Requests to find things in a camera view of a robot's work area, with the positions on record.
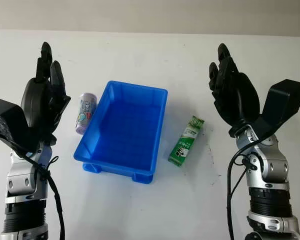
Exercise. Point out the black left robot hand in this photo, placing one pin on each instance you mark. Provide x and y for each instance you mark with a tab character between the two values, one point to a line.
37	100

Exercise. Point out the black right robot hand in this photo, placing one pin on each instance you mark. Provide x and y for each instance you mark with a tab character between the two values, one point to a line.
240	100

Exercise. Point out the purple printed can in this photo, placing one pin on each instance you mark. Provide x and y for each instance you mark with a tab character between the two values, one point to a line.
85	112

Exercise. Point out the green toothpaste box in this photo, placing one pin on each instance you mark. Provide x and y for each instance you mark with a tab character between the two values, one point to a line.
187	142

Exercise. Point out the blue plastic tray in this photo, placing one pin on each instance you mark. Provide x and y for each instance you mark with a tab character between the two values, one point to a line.
125	130

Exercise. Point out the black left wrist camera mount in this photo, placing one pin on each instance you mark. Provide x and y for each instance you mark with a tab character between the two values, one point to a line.
10	125

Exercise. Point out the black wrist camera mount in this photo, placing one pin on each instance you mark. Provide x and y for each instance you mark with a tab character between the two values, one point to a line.
10	125
282	100

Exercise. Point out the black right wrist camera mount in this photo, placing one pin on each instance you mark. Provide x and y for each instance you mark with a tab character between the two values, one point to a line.
282	100

